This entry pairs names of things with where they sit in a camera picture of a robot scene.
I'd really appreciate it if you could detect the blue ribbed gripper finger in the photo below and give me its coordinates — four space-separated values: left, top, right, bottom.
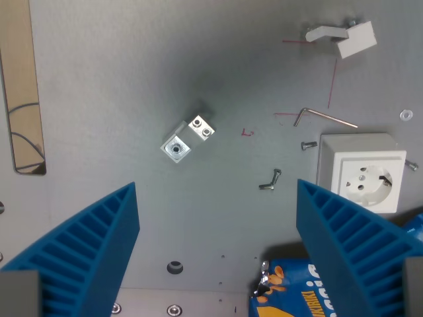
295 178 423 317
0 182 141 317

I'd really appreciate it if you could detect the blue snack bag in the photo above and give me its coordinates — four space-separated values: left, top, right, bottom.
248 211 423 317

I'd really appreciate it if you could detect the metal allen key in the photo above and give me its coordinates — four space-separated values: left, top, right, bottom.
293 107 359 129

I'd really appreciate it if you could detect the machined aluminium block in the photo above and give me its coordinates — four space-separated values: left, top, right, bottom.
160 106 216 165

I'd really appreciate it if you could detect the white wall power socket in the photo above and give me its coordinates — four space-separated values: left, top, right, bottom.
316 133 408 215

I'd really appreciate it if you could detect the black cable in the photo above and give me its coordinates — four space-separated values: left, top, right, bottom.
7 102 46 172

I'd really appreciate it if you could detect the white plastic bracket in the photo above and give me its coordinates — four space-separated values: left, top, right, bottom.
301 18 378 59

